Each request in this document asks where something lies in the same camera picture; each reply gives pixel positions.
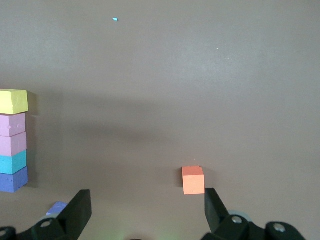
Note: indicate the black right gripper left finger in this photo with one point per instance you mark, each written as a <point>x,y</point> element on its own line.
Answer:
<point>50,227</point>

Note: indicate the yellow foam block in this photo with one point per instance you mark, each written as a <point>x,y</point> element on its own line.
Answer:
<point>12,102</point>

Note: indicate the purple foam block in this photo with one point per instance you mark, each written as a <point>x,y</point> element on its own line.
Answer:
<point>56,208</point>
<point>12,179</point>

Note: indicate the orange foam block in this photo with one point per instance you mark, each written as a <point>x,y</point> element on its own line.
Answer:
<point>193,180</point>

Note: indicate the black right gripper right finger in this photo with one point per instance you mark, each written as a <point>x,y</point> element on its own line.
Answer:
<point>235,230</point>

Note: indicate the pink foam block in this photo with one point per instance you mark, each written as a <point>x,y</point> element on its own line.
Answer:
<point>11,143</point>
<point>11,124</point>

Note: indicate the blue foam block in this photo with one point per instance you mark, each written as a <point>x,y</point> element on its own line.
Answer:
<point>11,162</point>

